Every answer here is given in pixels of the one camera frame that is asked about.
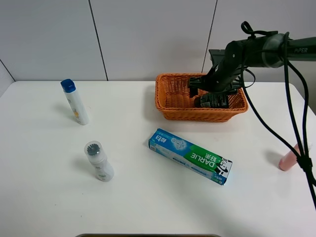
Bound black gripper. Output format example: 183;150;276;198
189;55;242;98

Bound dark grey squeeze tube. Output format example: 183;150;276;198
194;93;229;109

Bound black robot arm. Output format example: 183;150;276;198
188;34;316;98

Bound orange wicker basket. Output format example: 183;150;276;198
155;73;248;122

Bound blue green toothpaste box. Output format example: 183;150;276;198
149;128;233;185

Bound pink bottle white cap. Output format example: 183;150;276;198
278;142;312;171

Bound white bottle clear brush cap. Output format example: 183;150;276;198
84;141;114;182

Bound white bottle blue cap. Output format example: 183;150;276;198
60;79;89;125

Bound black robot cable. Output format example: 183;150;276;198
240;21;316;210

